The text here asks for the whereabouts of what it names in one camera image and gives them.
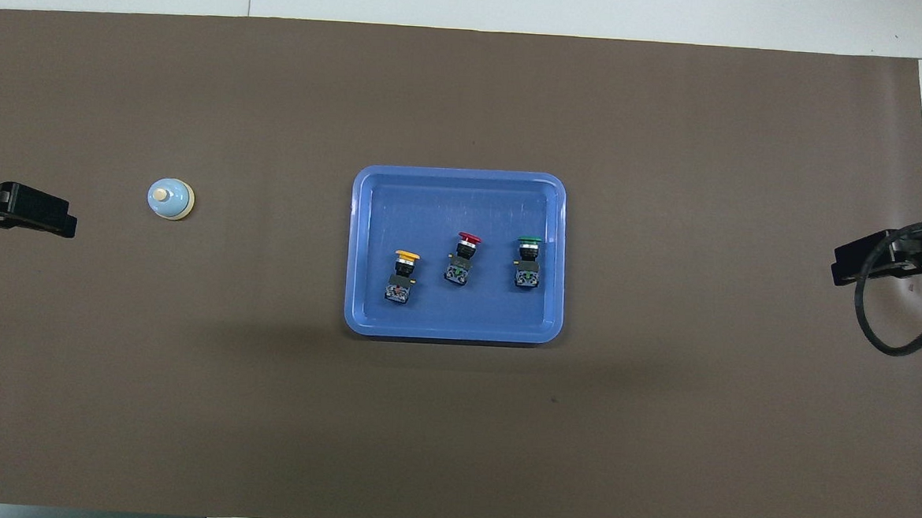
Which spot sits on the yellow push button switch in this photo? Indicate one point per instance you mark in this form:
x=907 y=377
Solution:
x=401 y=287

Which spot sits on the green push button switch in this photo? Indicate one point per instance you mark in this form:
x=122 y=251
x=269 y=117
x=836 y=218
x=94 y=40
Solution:
x=527 y=274

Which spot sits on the light blue desk bell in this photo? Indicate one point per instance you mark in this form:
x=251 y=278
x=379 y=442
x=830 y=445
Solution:
x=170 y=200

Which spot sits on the red push button switch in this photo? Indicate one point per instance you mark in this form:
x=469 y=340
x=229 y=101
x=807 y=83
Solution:
x=458 y=273

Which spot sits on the brown table mat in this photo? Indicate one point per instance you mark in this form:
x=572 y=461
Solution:
x=452 y=432

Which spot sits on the blue plastic tray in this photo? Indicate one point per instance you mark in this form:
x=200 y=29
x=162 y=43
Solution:
x=464 y=204

